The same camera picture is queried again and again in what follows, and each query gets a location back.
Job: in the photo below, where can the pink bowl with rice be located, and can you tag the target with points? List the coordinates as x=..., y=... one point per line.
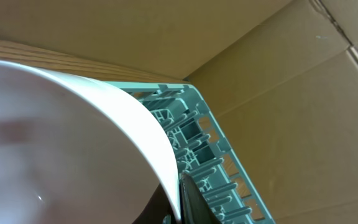
x=78, y=150

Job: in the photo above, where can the grey dishwasher rack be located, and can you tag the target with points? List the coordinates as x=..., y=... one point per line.
x=202, y=150

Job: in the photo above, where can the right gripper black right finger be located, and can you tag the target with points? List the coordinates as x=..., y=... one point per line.
x=194, y=208

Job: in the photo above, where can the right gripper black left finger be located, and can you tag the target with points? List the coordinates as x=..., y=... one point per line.
x=157, y=211

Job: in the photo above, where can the cardboard back wall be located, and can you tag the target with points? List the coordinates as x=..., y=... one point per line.
x=281, y=78

